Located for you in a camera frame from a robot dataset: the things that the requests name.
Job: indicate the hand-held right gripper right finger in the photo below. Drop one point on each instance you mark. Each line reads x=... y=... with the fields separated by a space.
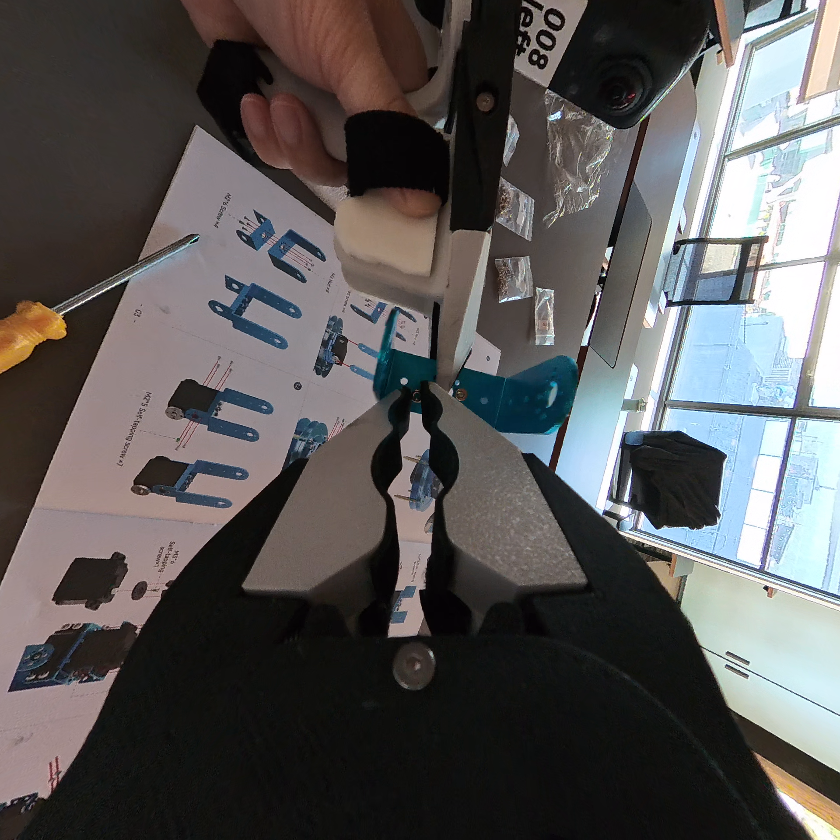
x=505 y=518

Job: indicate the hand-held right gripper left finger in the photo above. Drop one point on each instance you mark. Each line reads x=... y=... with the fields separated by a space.
x=321 y=512

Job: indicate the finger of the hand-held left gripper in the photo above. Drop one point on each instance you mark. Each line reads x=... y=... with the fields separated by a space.
x=463 y=302

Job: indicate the blue metal bracket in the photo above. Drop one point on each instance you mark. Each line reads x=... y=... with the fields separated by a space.
x=525 y=400

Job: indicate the light grey desk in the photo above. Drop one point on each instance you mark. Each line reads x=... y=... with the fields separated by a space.
x=663 y=151

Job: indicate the dark grey desk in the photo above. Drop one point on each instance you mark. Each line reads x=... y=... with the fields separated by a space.
x=79 y=131

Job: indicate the person's left hand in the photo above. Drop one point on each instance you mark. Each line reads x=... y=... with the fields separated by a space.
x=328 y=39

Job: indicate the group of clear screw bags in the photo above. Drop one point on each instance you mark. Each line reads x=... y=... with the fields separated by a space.
x=515 y=210

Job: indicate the crumpled clear plastic wrap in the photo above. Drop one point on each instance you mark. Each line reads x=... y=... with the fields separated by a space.
x=577 y=151

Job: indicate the black jacket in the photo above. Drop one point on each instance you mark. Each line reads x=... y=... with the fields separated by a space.
x=676 y=485

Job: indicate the printed assembly instruction sheet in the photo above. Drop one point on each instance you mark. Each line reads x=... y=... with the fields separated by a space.
x=131 y=367

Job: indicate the black framed chair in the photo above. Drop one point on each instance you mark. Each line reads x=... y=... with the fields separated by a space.
x=715 y=272

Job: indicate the large glass window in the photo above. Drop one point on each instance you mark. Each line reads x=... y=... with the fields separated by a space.
x=754 y=197

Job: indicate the white low cabinet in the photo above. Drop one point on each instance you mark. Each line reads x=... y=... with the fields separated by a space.
x=774 y=643

